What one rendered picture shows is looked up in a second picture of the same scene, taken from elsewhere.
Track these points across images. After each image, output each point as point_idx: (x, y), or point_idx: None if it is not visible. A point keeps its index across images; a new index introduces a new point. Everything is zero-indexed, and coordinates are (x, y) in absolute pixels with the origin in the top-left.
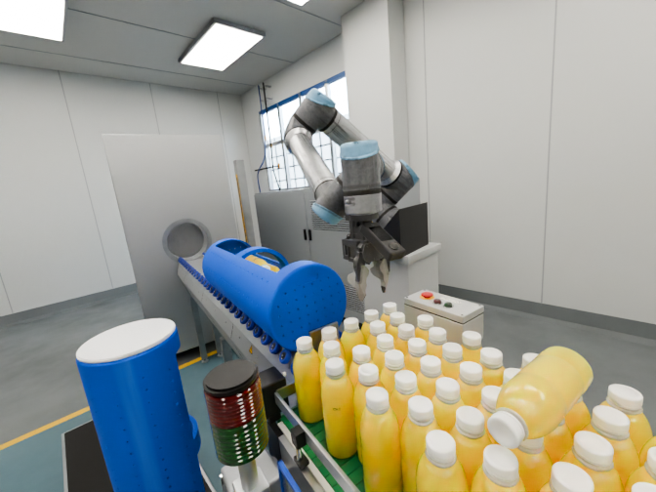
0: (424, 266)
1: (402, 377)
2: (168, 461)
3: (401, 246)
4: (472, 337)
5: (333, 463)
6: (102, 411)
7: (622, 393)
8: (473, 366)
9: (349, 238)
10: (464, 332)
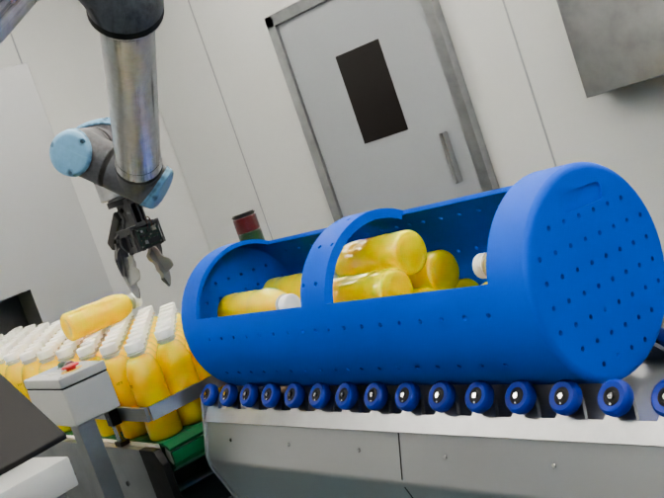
0: None
1: (168, 310)
2: None
3: (108, 239)
4: (85, 346)
5: None
6: None
7: (47, 349)
8: (112, 331)
9: (147, 222)
10: (87, 346)
